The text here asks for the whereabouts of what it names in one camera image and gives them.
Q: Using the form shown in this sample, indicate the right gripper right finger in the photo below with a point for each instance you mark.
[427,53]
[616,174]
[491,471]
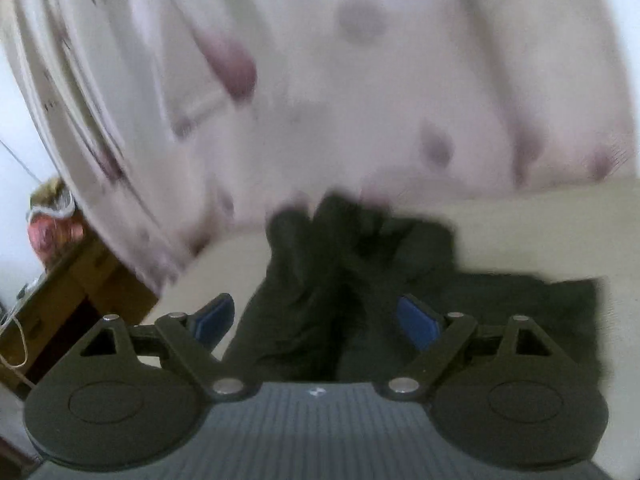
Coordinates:
[507,395]

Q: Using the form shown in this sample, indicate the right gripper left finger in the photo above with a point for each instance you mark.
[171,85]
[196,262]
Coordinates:
[125,396]

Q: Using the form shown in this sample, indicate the black jacket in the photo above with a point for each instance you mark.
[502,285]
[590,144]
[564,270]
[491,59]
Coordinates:
[326,310]

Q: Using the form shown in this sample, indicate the wooden dresser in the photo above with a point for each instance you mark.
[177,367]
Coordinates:
[86,284]

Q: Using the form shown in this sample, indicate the floral covered object on dresser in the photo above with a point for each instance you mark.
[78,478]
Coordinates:
[54,222]

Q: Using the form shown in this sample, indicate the floral pink curtain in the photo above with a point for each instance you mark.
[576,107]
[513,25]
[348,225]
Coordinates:
[176,122]

